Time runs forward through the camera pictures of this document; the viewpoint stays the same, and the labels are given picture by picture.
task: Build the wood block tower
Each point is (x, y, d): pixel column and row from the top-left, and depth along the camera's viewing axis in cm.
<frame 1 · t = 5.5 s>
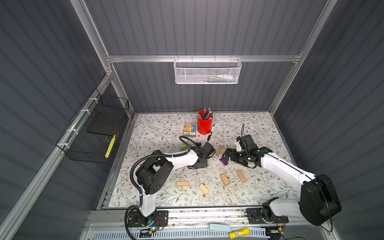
left hand: (201, 163, 93), fingers open
right hand: (230, 158, 86), fingers open
red pencil cup: (204, 121, 101), point 13 cm above the table
clear box coloured chalks: (189, 128, 110), point 2 cm above the table
black marker pen: (210, 133, 110), on the table
wood block upper right: (219, 149, 101), on the table
wood block lower left: (182, 183, 86), on the table
ridged wood block: (204, 189, 84), on the table
wood block lower middle: (225, 179, 86), point 2 cm above the table
wood block lower right: (240, 174, 90), on the table

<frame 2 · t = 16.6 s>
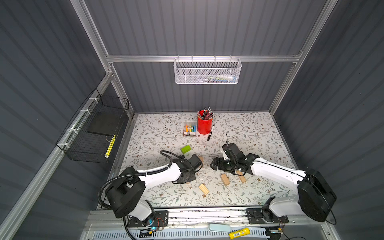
left hand: (191, 177, 85), fingers open
right hand: (216, 167, 84), fingers open
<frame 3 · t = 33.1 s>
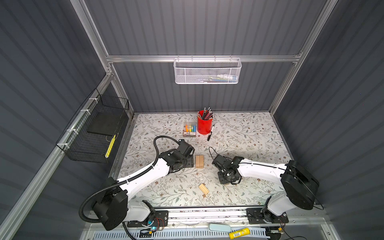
left hand: (188, 160, 84), fingers open
right hand: (224, 180, 86), fingers open
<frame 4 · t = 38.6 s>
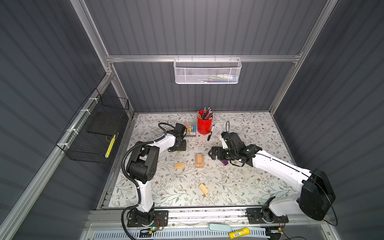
left hand: (180, 146, 99), fingers open
right hand: (216, 154, 83), fingers open
purple block: (225, 162, 94), on the table
wood block left: (179, 165, 93), on the table
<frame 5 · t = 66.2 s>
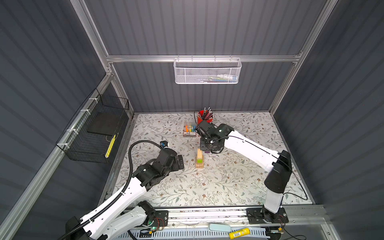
left hand: (175, 159, 77), fingers open
right hand: (205, 148, 81), fingers open
ridged wood block: (199, 154, 86), point 12 cm above the table
green block: (199, 161, 87), point 8 cm above the table
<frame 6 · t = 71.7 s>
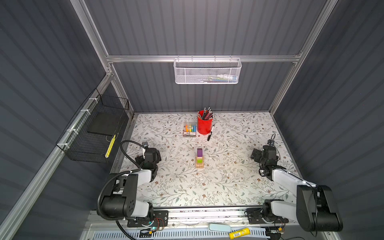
left hand: (146, 154, 92), fingers open
right hand: (265, 153, 91), fingers open
